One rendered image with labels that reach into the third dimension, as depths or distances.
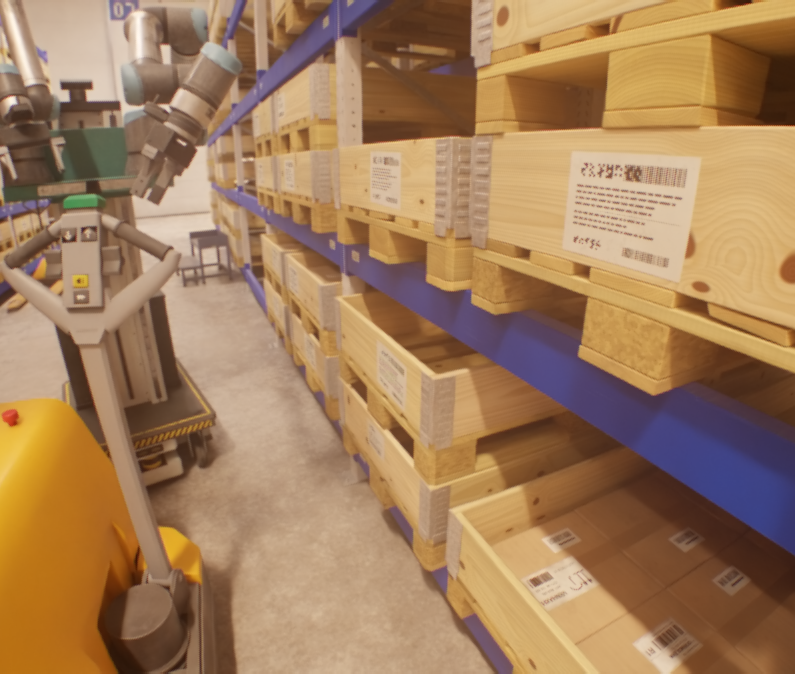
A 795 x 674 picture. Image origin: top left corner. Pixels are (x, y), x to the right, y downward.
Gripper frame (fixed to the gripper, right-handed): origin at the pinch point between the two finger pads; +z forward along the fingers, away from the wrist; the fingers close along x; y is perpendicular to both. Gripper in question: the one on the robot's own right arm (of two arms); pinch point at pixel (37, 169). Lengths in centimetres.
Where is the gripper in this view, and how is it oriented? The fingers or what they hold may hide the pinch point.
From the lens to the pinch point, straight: 168.3
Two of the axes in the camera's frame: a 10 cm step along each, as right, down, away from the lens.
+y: -6.3, 1.4, 7.6
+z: 3.7, 9.2, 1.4
